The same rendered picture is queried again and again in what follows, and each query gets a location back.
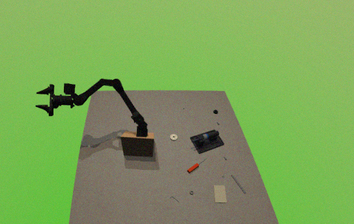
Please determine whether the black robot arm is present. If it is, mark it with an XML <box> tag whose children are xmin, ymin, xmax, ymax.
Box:
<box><xmin>63</xmin><ymin>79</ymin><xmax>147</xmax><ymax>137</ymax></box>

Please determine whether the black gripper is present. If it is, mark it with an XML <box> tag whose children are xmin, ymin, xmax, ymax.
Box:
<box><xmin>35</xmin><ymin>84</ymin><xmax>63</xmax><ymax>116</ymax></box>

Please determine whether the red-handled screwdriver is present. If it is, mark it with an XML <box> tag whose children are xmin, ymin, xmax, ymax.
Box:
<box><xmin>187</xmin><ymin>158</ymin><xmax>206</xmax><ymax>173</ymax></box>

